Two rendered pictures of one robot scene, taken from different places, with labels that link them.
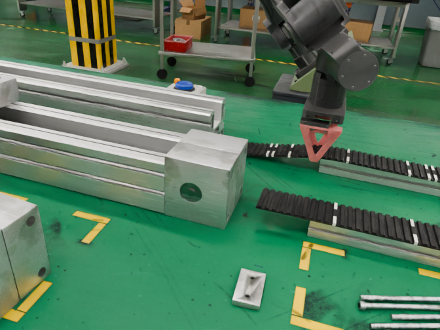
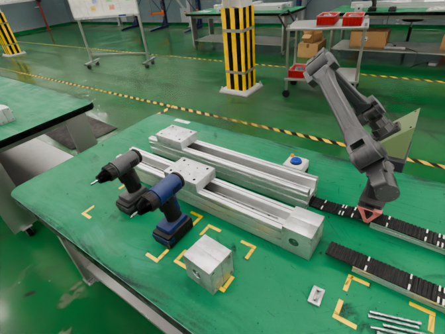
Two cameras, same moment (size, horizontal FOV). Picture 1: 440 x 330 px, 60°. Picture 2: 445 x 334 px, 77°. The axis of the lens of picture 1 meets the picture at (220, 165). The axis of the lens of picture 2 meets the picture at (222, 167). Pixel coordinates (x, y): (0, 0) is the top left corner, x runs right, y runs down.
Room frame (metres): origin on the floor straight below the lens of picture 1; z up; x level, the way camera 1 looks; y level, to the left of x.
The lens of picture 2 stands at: (-0.13, -0.02, 1.49)
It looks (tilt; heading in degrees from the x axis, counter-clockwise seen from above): 35 degrees down; 24
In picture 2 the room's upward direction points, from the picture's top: 6 degrees counter-clockwise
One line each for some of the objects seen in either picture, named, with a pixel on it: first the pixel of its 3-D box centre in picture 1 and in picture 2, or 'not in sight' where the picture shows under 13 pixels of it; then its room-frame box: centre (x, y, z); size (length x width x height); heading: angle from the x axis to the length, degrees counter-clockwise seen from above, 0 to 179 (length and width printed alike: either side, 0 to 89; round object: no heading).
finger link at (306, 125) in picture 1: (319, 134); (369, 209); (0.61, -0.17, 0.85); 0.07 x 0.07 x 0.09; 75
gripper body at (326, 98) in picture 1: (328, 92); (376, 188); (0.62, -0.17, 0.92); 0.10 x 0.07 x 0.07; 165
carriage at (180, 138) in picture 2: not in sight; (177, 139); (0.85, 0.64, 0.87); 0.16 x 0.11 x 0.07; 75
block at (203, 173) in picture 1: (209, 172); (303, 229); (0.49, 0.01, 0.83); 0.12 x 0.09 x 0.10; 165
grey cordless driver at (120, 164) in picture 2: not in sight; (122, 186); (0.46, 0.65, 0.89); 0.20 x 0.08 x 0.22; 167
